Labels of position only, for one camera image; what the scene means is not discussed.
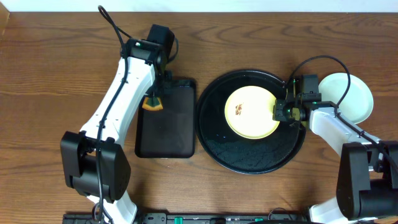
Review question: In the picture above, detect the green and yellow sponge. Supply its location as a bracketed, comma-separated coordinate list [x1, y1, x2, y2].
[142, 97, 164, 111]

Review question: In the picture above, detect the yellow plate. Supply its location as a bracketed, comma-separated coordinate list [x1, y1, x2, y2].
[224, 86, 279, 139]

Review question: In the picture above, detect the light blue plate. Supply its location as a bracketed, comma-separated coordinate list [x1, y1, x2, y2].
[318, 73, 374, 124]

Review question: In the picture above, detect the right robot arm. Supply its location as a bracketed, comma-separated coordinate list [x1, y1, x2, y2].
[272, 93, 397, 223]

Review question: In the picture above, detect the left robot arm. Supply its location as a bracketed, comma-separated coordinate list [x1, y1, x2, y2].
[60, 38, 178, 223]

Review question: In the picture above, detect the black rectangular tray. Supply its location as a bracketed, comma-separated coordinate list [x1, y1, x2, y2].
[135, 80, 197, 158]

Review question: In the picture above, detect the black round tray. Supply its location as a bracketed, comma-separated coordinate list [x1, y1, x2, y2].
[195, 70, 306, 174]

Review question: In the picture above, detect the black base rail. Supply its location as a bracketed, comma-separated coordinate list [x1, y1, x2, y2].
[62, 212, 312, 224]

